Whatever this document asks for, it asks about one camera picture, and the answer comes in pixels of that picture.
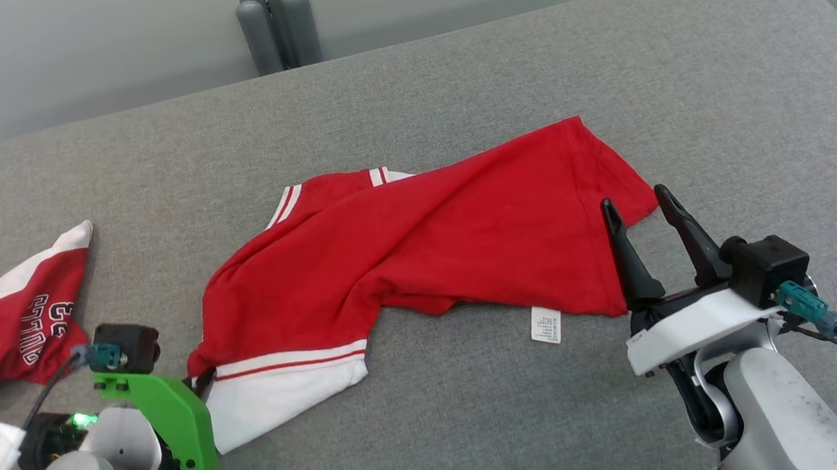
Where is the black left cable teal plug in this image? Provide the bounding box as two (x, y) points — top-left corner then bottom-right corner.
(0, 340), (135, 470)

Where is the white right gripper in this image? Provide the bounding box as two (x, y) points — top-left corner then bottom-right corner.
(599, 175), (792, 381)

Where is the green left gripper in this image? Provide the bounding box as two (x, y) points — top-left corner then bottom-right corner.
(92, 363), (226, 470)

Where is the red white-sleeved t-shirt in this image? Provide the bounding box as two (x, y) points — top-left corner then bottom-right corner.
(169, 110), (676, 457)

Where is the red Bulls shorts white stripe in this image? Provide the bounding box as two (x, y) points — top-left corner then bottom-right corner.
(0, 220), (112, 470)

